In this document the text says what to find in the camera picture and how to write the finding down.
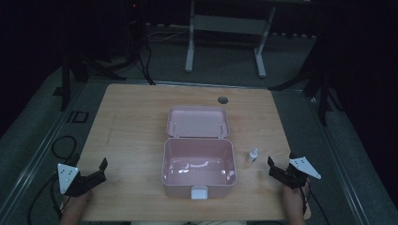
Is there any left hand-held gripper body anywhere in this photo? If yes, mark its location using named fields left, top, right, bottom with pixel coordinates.
left=56, top=162, right=98, bottom=198

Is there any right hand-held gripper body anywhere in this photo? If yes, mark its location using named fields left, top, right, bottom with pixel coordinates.
left=284, top=152, right=322, bottom=190

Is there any person's right hand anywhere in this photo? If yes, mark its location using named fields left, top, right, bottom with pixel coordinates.
left=282, top=180, right=312, bottom=209

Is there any person's left hand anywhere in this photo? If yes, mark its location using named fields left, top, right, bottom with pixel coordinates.
left=69, top=188, right=94, bottom=210

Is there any small white bottle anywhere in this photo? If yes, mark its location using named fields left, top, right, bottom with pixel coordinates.
left=245, top=147, right=260, bottom=165

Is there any pink plastic box with lid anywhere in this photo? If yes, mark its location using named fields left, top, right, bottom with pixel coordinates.
left=161, top=105, right=238, bottom=201

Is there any black tripod stand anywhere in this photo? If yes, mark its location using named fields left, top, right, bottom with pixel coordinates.
left=268, top=59, right=344, bottom=128
left=59, top=46, right=128, bottom=113

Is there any dark equipment tower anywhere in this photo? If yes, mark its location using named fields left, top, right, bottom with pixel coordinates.
left=122, top=0, right=145, bottom=62

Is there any black cable loop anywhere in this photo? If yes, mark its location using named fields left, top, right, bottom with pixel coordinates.
left=51, top=135, right=78, bottom=162

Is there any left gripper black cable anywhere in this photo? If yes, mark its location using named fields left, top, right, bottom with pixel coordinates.
left=26, top=172, right=64, bottom=225

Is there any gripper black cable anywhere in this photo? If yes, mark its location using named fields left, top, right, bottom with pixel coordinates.
left=300, top=181, right=331, bottom=225
left=26, top=172, right=64, bottom=225

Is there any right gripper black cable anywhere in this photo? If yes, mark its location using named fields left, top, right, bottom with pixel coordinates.
left=300, top=181, right=331, bottom=225

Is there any black floor cable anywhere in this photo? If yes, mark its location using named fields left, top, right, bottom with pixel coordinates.
left=136, top=43, right=157, bottom=86

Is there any white metal desk frame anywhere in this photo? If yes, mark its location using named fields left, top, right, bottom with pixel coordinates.
left=184, top=0, right=278, bottom=80

